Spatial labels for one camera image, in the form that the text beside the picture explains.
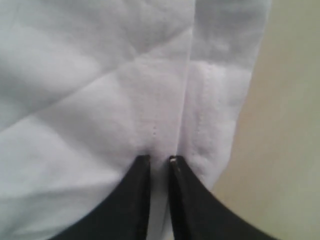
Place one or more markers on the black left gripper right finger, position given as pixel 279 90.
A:
pixel 197 215

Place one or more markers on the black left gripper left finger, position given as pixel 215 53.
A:
pixel 124 214

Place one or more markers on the white t-shirt with red lettering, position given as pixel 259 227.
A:
pixel 88 85

